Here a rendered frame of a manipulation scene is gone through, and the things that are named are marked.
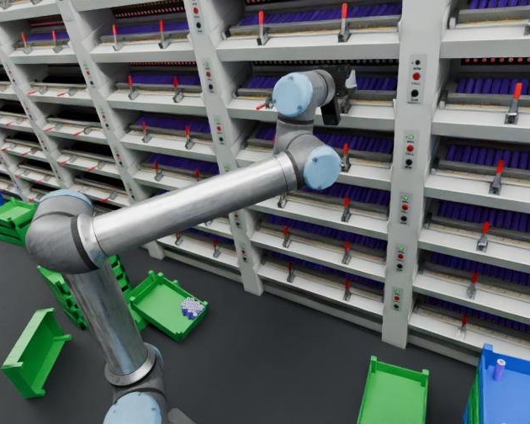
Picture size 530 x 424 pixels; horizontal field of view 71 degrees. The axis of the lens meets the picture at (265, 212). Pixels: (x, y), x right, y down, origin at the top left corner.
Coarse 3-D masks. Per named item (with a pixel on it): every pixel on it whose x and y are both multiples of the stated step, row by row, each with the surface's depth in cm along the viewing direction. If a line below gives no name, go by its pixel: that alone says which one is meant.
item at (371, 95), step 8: (240, 88) 136; (248, 88) 134; (256, 88) 133; (264, 88) 131; (272, 88) 130; (256, 96) 133; (264, 96) 132; (352, 96) 115; (360, 96) 114; (368, 96) 112; (376, 96) 111; (384, 96) 110; (392, 96) 109
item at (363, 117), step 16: (240, 80) 139; (224, 96) 133; (240, 96) 137; (240, 112) 134; (256, 112) 130; (272, 112) 126; (320, 112) 117; (352, 112) 112; (368, 112) 110; (384, 112) 108; (368, 128) 112; (384, 128) 109
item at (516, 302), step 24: (432, 264) 132; (456, 264) 132; (480, 264) 127; (432, 288) 129; (456, 288) 127; (480, 288) 124; (504, 288) 121; (528, 288) 118; (504, 312) 119; (528, 312) 116
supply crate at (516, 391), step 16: (496, 352) 95; (480, 368) 95; (512, 368) 96; (528, 368) 94; (480, 384) 92; (496, 384) 93; (512, 384) 93; (528, 384) 92; (480, 400) 89; (496, 400) 90; (512, 400) 90; (528, 400) 89; (480, 416) 87; (496, 416) 87; (512, 416) 87; (528, 416) 86
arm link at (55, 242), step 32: (288, 160) 78; (320, 160) 76; (192, 192) 75; (224, 192) 75; (256, 192) 77; (288, 192) 82; (32, 224) 76; (64, 224) 71; (96, 224) 72; (128, 224) 72; (160, 224) 74; (192, 224) 76; (32, 256) 73; (64, 256) 70; (96, 256) 72
